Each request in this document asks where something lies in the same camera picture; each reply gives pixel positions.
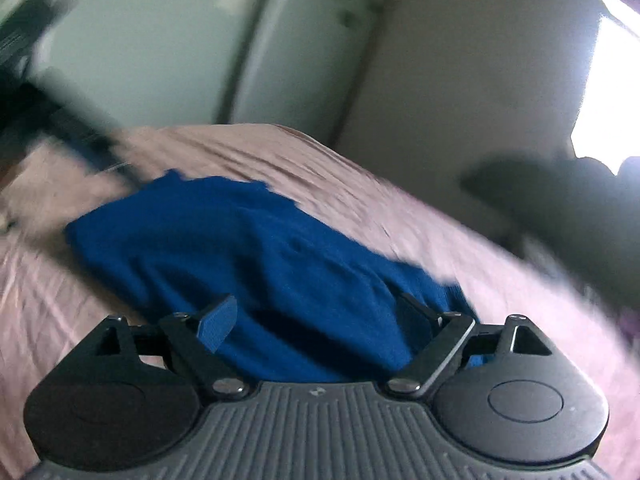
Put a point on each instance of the blue knit sweater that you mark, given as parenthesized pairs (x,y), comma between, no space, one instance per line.
(260,270)

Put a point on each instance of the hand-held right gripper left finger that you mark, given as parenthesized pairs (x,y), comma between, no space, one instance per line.
(219,324)

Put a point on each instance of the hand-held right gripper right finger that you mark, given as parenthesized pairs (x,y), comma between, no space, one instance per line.
(425,316)

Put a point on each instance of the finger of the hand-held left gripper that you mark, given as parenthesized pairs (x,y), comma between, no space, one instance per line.
(95,147)

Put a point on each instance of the dark cloud-shaped headboard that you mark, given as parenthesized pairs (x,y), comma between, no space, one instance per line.
(565,210)

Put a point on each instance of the bright window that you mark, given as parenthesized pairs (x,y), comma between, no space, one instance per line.
(612,80)

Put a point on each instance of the wardrobe with floral glass door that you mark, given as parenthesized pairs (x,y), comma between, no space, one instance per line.
(300,45)

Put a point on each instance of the bed with pink sheet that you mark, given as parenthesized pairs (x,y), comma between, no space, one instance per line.
(350,195)

